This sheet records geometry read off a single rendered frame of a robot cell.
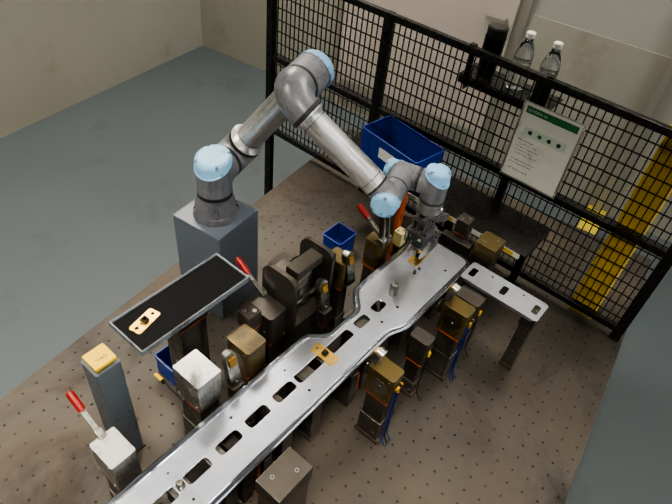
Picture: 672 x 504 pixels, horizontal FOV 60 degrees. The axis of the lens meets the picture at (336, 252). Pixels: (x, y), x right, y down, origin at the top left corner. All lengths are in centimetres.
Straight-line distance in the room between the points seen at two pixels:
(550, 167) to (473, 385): 82
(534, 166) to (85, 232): 253
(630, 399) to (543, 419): 123
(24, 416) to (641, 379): 281
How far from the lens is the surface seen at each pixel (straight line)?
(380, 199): 158
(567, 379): 230
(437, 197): 171
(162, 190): 390
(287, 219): 258
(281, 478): 150
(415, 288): 195
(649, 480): 312
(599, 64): 397
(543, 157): 221
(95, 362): 156
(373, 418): 185
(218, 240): 190
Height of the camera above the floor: 240
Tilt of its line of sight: 44 degrees down
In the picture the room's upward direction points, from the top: 8 degrees clockwise
